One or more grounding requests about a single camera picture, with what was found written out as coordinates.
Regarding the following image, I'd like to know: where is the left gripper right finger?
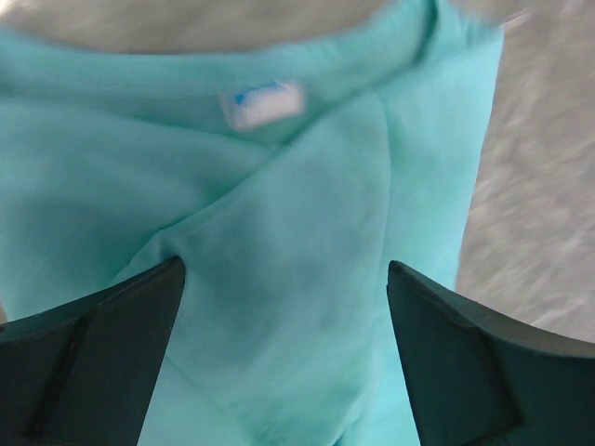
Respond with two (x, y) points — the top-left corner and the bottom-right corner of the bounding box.
(387, 261), (594, 446)

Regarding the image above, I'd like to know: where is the turquoise t-shirt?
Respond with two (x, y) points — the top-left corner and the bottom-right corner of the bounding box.
(1, 1), (503, 445)

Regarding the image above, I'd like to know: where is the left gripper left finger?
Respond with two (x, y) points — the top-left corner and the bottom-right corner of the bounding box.
(1, 257), (186, 446)

